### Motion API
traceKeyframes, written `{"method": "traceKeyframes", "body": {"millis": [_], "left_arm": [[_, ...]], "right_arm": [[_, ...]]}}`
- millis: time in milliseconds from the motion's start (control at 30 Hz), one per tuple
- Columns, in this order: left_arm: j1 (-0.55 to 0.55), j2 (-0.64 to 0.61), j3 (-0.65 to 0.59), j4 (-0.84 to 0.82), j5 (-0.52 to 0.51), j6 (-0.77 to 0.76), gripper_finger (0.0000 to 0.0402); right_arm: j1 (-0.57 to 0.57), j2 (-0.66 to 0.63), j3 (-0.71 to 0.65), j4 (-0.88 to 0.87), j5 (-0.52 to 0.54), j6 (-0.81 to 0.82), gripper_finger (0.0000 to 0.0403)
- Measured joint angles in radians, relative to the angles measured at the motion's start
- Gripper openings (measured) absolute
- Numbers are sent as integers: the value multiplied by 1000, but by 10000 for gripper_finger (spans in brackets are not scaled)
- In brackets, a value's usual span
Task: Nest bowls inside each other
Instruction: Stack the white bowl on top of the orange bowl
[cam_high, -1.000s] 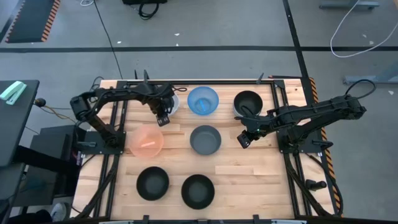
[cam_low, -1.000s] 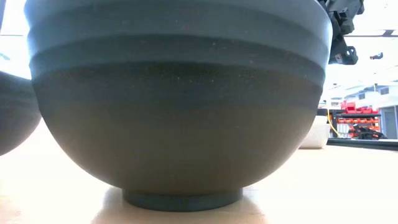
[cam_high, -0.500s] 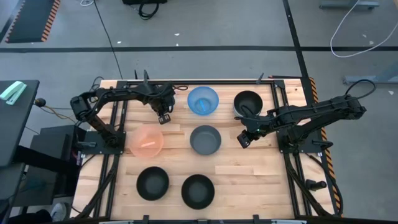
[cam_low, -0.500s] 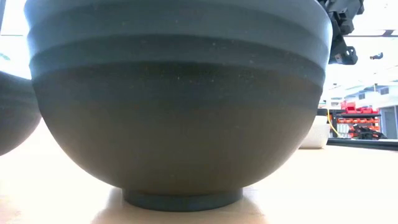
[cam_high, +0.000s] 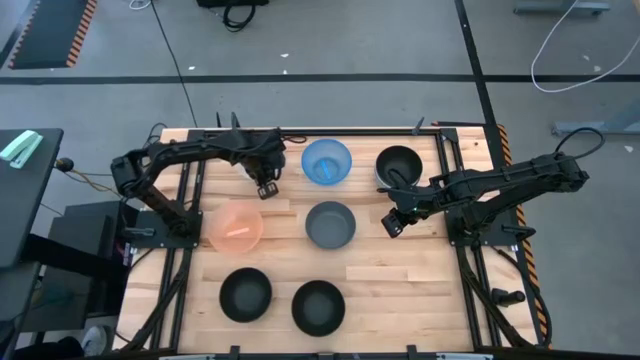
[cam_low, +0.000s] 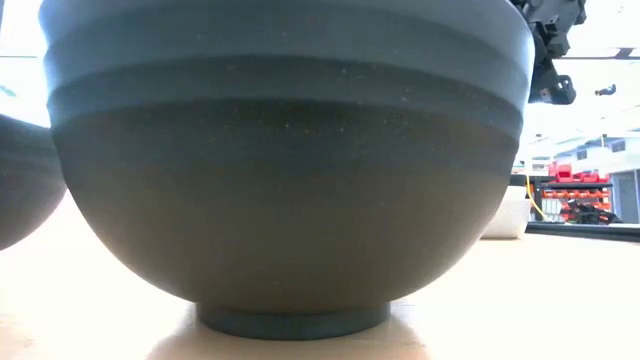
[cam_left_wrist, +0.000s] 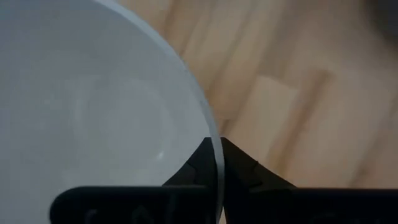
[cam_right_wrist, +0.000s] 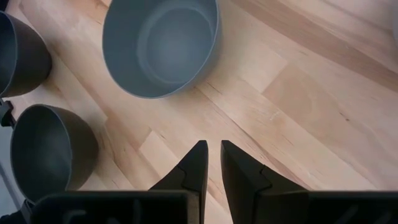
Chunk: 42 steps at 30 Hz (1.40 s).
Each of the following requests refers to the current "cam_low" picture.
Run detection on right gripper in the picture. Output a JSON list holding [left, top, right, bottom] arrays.
[[509, 0, 589, 107]]

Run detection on light grey bowl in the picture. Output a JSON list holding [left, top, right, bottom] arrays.
[[479, 185, 532, 241]]

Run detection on black bowl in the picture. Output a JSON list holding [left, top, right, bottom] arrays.
[[38, 0, 537, 101], [47, 52, 532, 342], [0, 113, 69, 251]]

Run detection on red storage bin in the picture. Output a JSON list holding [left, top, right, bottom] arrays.
[[548, 160, 574, 184]]

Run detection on shelf with orange bins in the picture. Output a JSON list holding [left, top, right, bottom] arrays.
[[534, 160, 615, 225]]

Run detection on black bag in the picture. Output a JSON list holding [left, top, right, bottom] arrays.
[[562, 199, 623, 225]]

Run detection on grey door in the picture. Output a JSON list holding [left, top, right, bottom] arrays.
[[613, 169, 640, 225]]

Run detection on hanging yellow cable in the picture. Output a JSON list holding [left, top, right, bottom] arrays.
[[524, 174, 548, 222]]

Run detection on black aluminium table frame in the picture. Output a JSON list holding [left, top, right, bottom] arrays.
[[524, 221, 640, 244]]

